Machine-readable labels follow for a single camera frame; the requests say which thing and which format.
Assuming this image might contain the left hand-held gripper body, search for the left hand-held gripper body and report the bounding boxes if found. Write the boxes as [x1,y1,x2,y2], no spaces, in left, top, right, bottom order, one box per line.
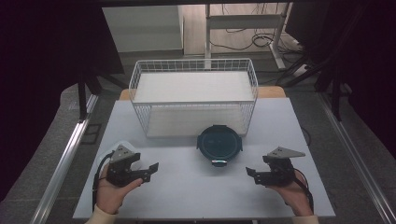
[106,145,139,188]

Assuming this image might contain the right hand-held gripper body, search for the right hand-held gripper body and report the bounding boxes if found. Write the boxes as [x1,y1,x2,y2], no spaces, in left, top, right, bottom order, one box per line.
[262,147,306,188]

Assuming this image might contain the dark round lidded container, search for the dark round lidded container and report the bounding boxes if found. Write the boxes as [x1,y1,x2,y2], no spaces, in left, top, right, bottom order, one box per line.
[195,124,244,168]

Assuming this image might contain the white wire basket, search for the white wire basket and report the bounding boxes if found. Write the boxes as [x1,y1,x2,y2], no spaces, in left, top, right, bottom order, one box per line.
[128,58,260,138]

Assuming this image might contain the person's left hand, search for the person's left hand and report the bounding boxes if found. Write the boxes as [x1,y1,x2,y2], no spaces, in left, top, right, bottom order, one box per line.
[96,164,144,215]

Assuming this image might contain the person's right hand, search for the person's right hand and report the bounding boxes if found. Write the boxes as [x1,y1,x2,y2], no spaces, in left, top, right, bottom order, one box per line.
[268,172,313,217]

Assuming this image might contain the wooden board under table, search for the wooden board under table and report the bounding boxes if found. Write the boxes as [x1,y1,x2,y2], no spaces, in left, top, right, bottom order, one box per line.
[119,86,287,101]

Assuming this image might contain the black stand legs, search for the black stand legs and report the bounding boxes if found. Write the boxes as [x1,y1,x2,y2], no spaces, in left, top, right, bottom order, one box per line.
[276,54,354,121]
[76,70,129,121]

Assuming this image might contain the dark curtain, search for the dark curtain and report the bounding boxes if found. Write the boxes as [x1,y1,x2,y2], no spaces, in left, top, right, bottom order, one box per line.
[0,0,126,202]
[284,0,396,158]

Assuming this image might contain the white cabinet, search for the white cabinet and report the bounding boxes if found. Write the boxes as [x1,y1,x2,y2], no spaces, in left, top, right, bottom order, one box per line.
[102,5,185,54]

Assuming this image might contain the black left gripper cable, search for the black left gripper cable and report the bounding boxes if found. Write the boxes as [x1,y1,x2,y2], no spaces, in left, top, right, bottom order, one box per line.
[92,151,116,213]

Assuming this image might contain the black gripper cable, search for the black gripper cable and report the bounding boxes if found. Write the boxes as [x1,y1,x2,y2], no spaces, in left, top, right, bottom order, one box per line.
[92,151,116,213]
[293,168,315,215]

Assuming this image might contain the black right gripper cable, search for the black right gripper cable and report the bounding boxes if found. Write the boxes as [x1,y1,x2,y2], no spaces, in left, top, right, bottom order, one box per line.
[293,168,315,215]

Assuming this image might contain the thin black cable beside table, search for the thin black cable beside table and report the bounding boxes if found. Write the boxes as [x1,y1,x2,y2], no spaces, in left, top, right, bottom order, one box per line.
[301,126,313,147]

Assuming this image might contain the black floor frame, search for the black floor frame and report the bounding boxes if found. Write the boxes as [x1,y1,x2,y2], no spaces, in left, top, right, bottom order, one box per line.
[81,123,103,146]

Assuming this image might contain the aluminium floor rail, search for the aluminium floor rail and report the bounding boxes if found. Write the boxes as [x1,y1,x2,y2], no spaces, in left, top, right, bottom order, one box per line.
[317,92,396,224]
[29,92,101,224]

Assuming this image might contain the black floor cables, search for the black floor cables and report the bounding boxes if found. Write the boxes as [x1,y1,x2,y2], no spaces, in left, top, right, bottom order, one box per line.
[208,3,310,53]

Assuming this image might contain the white metal desk frame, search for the white metal desk frame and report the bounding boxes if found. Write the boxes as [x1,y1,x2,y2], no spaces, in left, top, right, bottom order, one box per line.
[204,3,292,70]

